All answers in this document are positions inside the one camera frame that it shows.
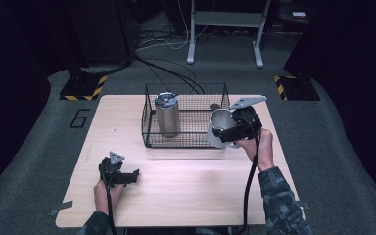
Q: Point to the person's left hand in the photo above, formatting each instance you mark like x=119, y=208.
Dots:
x=101, y=197

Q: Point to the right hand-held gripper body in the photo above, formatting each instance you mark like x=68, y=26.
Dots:
x=249, y=122

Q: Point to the black base with striped edge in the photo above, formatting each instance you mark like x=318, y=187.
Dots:
x=80, y=88
x=298, y=88

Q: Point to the white metal stand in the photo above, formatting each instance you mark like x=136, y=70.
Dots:
x=192, y=49

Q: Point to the tall steel tumbler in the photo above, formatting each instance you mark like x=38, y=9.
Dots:
x=168, y=117

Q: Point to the person's right hand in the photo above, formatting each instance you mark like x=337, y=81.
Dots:
x=264, y=148

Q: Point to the small white box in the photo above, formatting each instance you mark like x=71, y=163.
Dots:
x=298, y=14

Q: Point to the black cabinet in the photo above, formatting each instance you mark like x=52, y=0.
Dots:
x=101, y=32

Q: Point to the grey tape strip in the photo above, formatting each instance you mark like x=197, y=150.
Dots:
x=305, y=205
x=62, y=206

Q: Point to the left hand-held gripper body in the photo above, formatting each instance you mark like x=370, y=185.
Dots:
x=110, y=169

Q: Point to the small dark round disc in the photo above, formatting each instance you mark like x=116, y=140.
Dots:
x=213, y=106

